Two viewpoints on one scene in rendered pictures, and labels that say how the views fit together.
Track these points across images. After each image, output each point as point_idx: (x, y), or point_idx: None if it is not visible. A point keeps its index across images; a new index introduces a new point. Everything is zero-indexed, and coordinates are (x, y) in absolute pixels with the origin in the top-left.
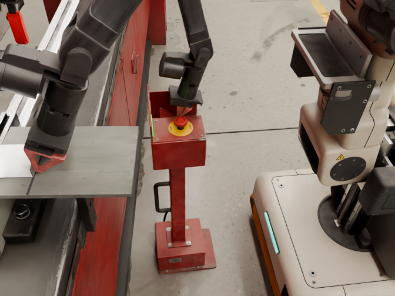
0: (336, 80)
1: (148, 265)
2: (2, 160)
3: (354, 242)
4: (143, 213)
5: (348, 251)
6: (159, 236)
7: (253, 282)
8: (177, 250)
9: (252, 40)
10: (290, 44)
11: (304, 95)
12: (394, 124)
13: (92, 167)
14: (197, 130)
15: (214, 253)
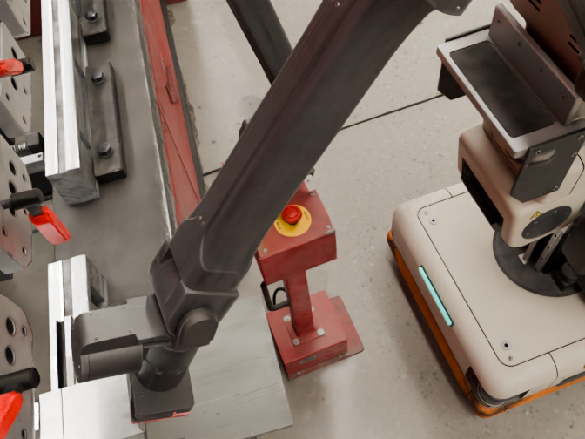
0: (531, 141)
1: None
2: (89, 413)
3: (552, 283)
4: (239, 295)
5: (548, 300)
6: (277, 332)
7: (419, 359)
8: (308, 346)
9: None
10: None
11: (424, 40)
12: None
13: (222, 391)
14: (318, 219)
15: (356, 329)
